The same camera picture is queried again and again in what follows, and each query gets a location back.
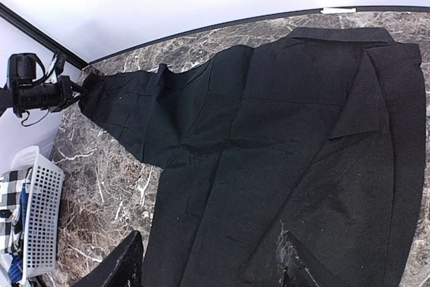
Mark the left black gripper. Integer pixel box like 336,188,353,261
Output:
50,76,81,112

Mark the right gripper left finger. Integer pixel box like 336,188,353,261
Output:
73,231,144,287

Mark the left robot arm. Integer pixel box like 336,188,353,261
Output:
1,52,87,127

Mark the black long sleeve shirt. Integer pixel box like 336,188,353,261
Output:
79,28,426,286

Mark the black white plaid shirt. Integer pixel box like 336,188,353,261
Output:
1,168,32,254

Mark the dark blue shirt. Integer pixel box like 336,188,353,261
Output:
8,183,30,286

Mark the left black frame post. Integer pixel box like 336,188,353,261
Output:
1,3,88,70

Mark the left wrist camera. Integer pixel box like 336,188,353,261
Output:
44,52,67,84

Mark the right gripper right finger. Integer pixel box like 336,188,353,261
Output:
277,221,346,286

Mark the grey plastic laundry basket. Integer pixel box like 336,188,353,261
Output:
11,146,65,284

